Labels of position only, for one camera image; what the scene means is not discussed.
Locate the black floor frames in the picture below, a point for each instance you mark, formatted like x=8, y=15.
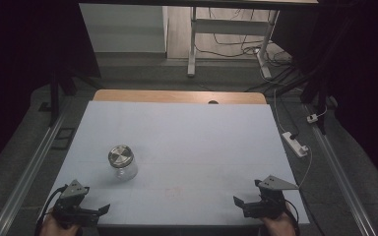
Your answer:
x=63, y=138

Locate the person's right hand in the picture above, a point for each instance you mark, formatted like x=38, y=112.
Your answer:
x=280, y=226

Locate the metal floor rail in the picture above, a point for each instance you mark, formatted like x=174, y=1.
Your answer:
x=341, y=173
x=29, y=173

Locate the person's left hand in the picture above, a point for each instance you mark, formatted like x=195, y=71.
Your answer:
x=55, y=229

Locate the dark curtain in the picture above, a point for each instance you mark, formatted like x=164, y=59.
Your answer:
x=357, y=65
x=23, y=65

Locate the wooden table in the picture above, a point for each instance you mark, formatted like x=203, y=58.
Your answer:
x=164, y=96

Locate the white table mat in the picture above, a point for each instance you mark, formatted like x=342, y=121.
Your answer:
x=193, y=141

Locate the round silver metal lid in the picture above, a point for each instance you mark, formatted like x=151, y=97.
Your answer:
x=120, y=156

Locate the small white adapter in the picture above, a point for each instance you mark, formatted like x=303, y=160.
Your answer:
x=312, y=118

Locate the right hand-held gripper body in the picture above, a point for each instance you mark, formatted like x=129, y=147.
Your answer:
x=270, y=203

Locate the black metal stand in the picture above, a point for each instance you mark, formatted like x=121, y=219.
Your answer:
x=318, y=98
x=54, y=98

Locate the white desk frame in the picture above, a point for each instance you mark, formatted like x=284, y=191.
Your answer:
x=229, y=27

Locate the clear glass jar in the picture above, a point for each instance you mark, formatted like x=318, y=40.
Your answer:
x=126, y=171

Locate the white power strip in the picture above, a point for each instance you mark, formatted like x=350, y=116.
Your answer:
x=294, y=143

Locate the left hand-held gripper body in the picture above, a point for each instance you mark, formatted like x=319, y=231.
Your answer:
x=70, y=203

